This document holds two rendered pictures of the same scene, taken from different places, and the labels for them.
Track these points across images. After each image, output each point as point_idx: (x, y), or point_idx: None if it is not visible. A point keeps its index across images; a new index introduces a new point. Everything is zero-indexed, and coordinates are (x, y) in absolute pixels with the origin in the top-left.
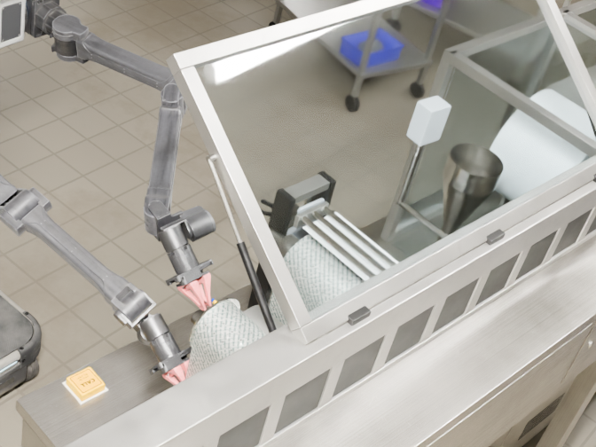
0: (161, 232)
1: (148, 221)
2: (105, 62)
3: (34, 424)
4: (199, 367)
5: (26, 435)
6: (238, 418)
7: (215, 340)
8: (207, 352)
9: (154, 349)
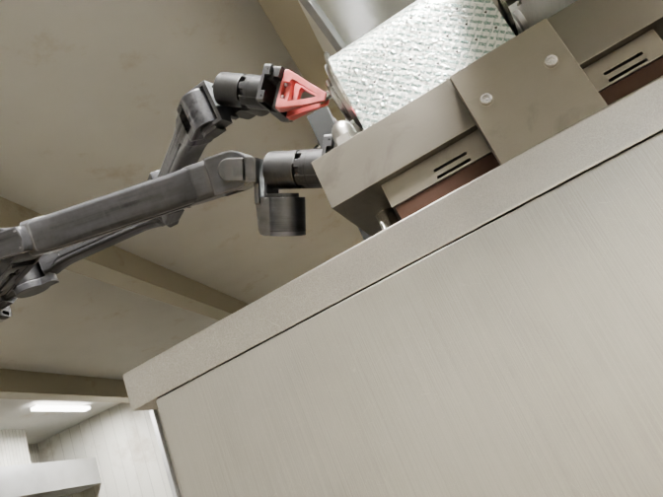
0: (216, 76)
1: (194, 101)
2: (75, 246)
3: (186, 350)
4: (377, 98)
5: (184, 440)
6: None
7: (361, 40)
8: (367, 59)
9: (306, 161)
